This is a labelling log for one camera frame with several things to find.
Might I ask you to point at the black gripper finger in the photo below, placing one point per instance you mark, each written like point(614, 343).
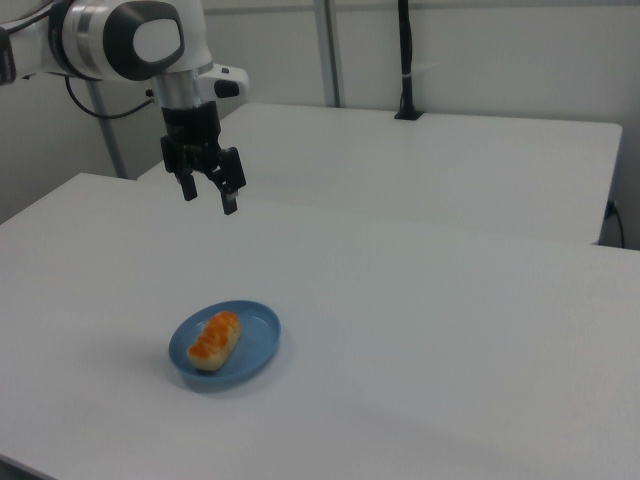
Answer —
point(231, 170)
point(189, 189)

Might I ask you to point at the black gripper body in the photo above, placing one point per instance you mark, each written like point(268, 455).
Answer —
point(192, 127)

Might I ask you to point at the orange topped bread roll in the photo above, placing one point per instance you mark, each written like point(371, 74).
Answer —
point(215, 341)

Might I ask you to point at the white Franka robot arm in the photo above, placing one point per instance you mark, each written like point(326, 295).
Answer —
point(90, 40)

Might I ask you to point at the blue oval plate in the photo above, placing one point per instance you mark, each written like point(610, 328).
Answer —
point(257, 337)

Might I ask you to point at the white background table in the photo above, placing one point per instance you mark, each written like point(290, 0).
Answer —
point(400, 165)

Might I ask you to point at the black pole with base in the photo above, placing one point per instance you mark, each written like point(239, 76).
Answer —
point(407, 50)

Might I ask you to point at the thin grey wall post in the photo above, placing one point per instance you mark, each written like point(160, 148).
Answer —
point(107, 140)

